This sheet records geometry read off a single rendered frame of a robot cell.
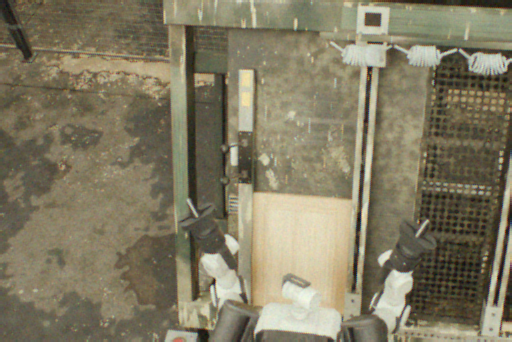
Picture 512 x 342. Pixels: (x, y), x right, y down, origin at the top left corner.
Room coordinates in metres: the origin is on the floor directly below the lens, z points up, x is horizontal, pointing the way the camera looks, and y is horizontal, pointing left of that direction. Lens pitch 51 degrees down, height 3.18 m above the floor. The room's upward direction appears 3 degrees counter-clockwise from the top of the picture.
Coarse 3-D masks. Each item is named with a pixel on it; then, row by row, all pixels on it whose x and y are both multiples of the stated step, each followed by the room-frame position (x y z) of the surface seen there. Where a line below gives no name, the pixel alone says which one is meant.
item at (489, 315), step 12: (504, 180) 1.42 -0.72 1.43; (504, 192) 1.37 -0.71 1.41; (504, 204) 1.34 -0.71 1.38; (504, 216) 1.32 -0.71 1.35; (504, 228) 1.30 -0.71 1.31; (504, 240) 1.28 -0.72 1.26; (492, 252) 1.28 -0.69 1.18; (504, 252) 1.27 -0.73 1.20; (492, 264) 1.24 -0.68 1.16; (504, 264) 1.22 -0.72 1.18; (492, 276) 1.20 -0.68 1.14; (504, 276) 1.20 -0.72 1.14; (492, 288) 1.18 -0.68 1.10; (504, 288) 1.17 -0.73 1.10; (492, 300) 1.15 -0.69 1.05; (492, 312) 1.12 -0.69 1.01; (480, 324) 1.13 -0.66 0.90; (492, 324) 1.10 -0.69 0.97
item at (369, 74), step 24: (360, 24) 1.70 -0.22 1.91; (384, 24) 1.69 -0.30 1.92; (384, 48) 1.65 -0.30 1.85; (360, 96) 1.61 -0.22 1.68; (360, 120) 1.57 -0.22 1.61; (360, 144) 1.53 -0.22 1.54; (360, 168) 1.49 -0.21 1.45; (360, 192) 1.46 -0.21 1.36; (360, 216) 1.41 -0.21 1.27; (360, 240) 1.34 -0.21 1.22; (360, 264) 1.29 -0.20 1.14; (360, 288) 1.24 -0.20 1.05; (360, 312) 1.22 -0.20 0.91
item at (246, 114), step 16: (240, 80) 1.73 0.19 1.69; (240, 96) 1.70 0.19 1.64; (240, 112) 1.67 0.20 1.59; (240, 128) 1.64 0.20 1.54; (240, 192) 1.52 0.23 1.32; (240, 208) 1.49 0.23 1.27; (240, 224) 1.45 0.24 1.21; (240, 240) 1.42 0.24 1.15; (240, 256) 1.39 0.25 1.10; (240, 272) 1.35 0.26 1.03
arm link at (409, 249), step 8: (400, 224) 1.13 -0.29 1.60; (408, 224) 1.14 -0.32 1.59; (416, 224) 1.14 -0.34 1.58; (400, 232) 1.11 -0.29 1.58; (408, 232) 1.11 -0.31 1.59; (400, 240) 1.11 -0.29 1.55; (408, 240) 1.09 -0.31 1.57; (416, 240) 1.08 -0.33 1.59; (424, 240) 1.09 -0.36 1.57; (432, 240) 1.08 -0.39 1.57; (400, 248) 1.10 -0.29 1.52; (408, 248) 1.08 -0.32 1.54; (416, 248) 1.07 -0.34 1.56; (424, 248) 1.05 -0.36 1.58; (432, 248) 1.05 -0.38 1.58; (392, 256) 1.09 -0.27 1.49; (400, 256) 1.07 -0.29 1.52; (408, 256) 1.07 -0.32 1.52; (416, 256) 1.06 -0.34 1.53; (400, 264) 1.06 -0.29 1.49; (408, 264) 1.06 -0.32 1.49
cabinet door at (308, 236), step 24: (264, 192) 1.53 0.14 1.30; (264, 216) 1.47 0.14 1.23; (288, 216) 1.46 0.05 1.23; (312, 216) 1.45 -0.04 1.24; (336, 216) 1.44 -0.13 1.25; (264, 240) 1.42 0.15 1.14; (288, 240) 1.41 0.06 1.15; (312, 240) 1.40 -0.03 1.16; (336, 240) 1.39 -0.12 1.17; (264, 264) 1.37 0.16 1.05; (288, 264) 1.36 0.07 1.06; (312, 264) 1.35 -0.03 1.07; (336, 264) 1.34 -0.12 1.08; (264, 288) 1.32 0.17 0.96; (312, 288) 1.30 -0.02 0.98; (336, 288) 1.28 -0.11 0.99
